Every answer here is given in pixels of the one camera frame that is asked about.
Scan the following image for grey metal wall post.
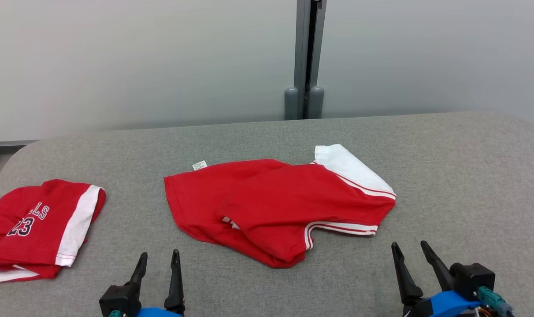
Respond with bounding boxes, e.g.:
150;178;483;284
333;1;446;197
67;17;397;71
293;0;327;120

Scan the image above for grey cylinder bumper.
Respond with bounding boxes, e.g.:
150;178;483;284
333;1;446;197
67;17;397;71
308;86;325;119
284;87;299;121

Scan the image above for red and white t-shirt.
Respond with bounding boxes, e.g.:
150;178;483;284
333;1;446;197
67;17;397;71
163;144;397;269

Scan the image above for red shorts with number 23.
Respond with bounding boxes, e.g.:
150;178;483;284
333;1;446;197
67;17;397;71
0;179;107;283

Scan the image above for grey metal baseboard rail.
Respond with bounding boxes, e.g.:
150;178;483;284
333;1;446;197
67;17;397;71
0;140;39;159

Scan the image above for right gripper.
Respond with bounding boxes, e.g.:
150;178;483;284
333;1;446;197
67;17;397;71
391;240;496;306

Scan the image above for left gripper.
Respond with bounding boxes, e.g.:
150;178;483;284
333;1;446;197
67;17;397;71
99;249;186;317

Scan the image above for grey fabric sofa cushion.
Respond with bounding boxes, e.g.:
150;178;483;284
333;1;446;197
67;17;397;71
0;111;534;317

